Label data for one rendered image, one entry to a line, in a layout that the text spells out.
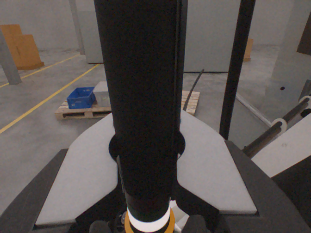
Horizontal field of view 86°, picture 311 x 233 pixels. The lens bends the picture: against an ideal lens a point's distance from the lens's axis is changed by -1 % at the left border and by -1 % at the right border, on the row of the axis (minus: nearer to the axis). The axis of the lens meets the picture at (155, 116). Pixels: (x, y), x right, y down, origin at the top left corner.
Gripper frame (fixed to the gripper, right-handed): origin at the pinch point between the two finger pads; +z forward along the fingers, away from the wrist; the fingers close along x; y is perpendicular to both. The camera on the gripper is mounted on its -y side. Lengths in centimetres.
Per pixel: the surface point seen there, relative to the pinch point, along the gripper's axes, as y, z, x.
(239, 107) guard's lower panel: 56, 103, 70
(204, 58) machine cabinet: 109, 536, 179
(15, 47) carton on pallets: 70, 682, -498
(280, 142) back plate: 22.5, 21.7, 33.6
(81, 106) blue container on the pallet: 129, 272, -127
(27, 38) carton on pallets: 42, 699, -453
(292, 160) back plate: 23.3, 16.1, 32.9
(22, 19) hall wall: -33, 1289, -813
